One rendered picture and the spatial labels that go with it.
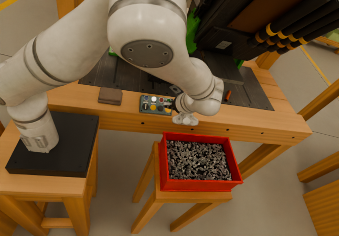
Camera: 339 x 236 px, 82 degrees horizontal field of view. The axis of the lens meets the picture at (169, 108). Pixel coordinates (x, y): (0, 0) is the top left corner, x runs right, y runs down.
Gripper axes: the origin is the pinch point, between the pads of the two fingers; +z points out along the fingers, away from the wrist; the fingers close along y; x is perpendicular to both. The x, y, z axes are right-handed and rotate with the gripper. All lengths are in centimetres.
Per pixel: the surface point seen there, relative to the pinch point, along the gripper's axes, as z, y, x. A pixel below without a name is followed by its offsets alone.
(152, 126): 17.4, 4.9, 8.2
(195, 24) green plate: -4.7, -5.0, -35.4
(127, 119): 14.8, 17.4, 6.4
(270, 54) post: 37, -80, -52
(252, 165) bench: 49, -79, 29
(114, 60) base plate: 31.0, 26.9, -25.6
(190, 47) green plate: 5.3, -7.0, -29.9
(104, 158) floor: 97, 28, 37
